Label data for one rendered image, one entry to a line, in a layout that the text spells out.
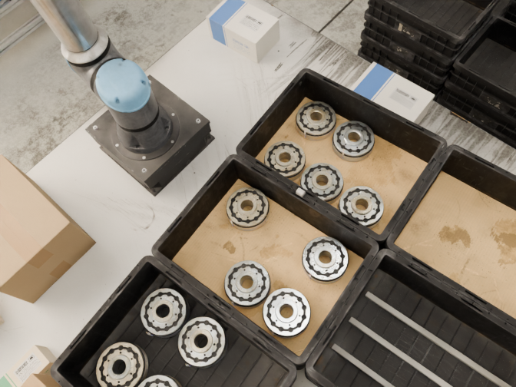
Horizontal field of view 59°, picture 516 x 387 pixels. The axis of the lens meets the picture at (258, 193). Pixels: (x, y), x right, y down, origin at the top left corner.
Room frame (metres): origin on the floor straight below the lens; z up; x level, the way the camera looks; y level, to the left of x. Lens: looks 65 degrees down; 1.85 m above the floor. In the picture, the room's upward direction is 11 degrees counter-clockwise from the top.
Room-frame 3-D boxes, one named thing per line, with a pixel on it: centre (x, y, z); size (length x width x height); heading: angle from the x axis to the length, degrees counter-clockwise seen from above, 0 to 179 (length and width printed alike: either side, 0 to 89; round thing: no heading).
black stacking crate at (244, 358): (0.09, 0.23, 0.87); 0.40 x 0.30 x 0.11; 44
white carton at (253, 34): (1.10, -0.05, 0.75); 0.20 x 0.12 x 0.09; 43
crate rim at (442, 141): (0.50, -0.21, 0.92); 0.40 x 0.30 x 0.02; 44
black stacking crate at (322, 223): (0.30, 0.01, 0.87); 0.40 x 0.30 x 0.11; 44
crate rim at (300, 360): (0.30, 0.01, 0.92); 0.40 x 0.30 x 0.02; 44
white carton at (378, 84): (0.72, -0.42, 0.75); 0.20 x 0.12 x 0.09; 41
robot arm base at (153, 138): (0.74, 0.27, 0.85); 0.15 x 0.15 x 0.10
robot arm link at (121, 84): (0.74, 0.27, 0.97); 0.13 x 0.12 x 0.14; 32
